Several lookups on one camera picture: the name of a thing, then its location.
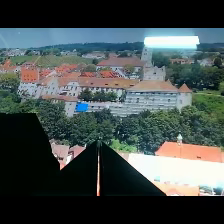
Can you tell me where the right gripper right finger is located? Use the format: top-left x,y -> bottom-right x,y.
99,141 -> 167,197

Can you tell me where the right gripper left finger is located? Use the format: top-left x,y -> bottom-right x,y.
58,141 -> 100,197

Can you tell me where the black garment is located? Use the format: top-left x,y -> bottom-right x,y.
0,112 -> 62,197

